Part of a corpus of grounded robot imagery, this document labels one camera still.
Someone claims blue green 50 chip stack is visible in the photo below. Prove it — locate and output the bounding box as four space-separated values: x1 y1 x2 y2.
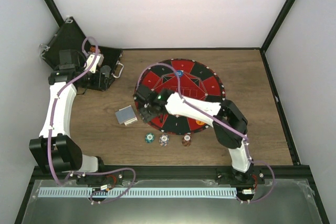
145 133 155 143

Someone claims blue orange 10 chip stack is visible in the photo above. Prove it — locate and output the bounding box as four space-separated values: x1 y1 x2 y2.
159 134 169 147

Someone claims blue small blind button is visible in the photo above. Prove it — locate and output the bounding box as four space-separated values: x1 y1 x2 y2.
175 70 183 77

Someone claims orange big blind button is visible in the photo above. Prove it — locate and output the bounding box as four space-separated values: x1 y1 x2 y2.
195 120 205 125

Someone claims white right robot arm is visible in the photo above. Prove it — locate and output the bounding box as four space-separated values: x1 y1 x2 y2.
133 86 253 184

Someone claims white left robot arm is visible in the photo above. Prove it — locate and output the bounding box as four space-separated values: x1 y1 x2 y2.
29 50 107 184

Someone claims white card box tray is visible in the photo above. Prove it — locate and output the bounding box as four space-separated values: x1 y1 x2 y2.
124 118 138 126

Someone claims red brown chip stack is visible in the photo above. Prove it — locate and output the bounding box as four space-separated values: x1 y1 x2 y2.
182 134 191 147

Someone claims black poker chip case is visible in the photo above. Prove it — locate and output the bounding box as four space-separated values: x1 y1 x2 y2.
41 17 122 91

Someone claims round red black poker mat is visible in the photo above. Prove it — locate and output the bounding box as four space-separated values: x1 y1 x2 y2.
139 59 225 135

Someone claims light blue slotted strip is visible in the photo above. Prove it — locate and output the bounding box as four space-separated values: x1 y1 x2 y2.
38 187 237 199

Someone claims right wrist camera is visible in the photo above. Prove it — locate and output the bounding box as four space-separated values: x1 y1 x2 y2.
133 84 154 103

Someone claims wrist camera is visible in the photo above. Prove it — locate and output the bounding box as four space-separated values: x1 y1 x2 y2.
133 84 154 103
59 49 80 70

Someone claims chrome case handle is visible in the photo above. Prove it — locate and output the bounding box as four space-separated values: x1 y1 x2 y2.
113 61 124 79

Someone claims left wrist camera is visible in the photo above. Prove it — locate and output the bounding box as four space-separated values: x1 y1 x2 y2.
59 49 80 70

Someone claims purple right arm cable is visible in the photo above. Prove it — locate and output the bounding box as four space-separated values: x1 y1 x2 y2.
133 62 276 204

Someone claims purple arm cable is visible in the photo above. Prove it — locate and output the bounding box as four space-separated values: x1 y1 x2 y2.
47 36 137 205
133 62 276 204

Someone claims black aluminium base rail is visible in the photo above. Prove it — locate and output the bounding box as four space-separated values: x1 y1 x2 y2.
29 165 314 186

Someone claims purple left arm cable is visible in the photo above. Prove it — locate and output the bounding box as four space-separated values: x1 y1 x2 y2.
47 36 137 205

